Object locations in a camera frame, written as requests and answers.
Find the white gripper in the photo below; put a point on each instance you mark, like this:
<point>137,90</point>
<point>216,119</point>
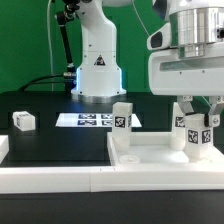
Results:
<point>196,76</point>

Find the white square tabletop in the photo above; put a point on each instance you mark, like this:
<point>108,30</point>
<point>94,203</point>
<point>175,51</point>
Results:
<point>148,148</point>

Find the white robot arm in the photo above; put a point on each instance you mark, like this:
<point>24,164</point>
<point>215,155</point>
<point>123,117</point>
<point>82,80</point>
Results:
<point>187,53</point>

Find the white sheet with AprilTags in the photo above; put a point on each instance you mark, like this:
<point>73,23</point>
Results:
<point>84,120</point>

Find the white U-shaped fence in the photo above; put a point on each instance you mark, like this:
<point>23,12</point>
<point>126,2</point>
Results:
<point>190,176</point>

